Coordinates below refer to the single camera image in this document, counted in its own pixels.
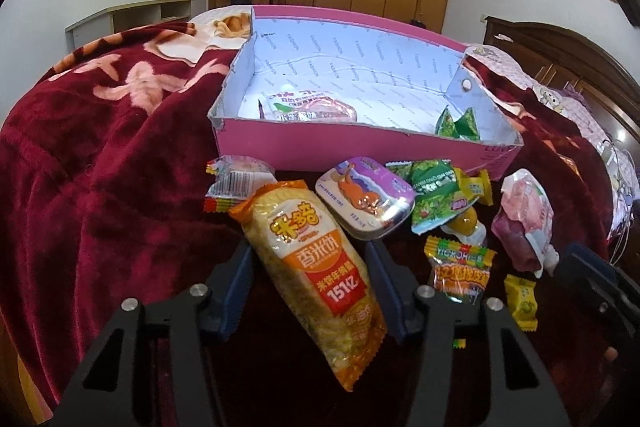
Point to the rainbow striped candy packet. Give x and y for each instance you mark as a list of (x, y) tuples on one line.
[(240, 179)]

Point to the pink and white snack packet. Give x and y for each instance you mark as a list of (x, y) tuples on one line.
[(310, 107)]

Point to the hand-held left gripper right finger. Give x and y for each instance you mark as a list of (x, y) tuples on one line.
[(385, 292)]

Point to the orange rice cracker packet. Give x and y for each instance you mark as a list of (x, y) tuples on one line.
[(310, 267)]

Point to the dark wooden headboard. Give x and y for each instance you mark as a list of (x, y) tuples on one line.
[(540, 49)]

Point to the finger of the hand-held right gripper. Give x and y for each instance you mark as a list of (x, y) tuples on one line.
[(587, 259)]

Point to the purple cat print tin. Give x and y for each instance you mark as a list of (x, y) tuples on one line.
[(360, 197)]

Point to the yellow jelly cup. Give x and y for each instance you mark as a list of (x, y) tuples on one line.
[(465, 227)]

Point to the red floral blanket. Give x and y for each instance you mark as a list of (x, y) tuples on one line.
[(110, 147)]

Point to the small green pea packet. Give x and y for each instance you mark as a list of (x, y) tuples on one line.
[(467, 127), (446, 127)]

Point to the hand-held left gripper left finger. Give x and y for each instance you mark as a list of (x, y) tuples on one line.
[(237, 287)]

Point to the pink cardboard box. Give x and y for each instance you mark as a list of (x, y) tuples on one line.
[(350, 152)]

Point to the yellow wrapped candy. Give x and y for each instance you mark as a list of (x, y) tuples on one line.
[(476, 188)]

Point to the white low shelf unit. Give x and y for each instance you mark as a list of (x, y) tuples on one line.
[(120, 19)]

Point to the colourful gummy candy packet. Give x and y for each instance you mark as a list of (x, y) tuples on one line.
[(460, 272)]

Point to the small yellow candy packet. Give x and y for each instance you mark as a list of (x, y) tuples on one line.
[(521, 302)]

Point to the large green pea packet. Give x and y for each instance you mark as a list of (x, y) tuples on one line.
[(435, 197)]

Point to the pink drink pouch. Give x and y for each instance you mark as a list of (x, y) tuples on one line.
[(525, 227)]

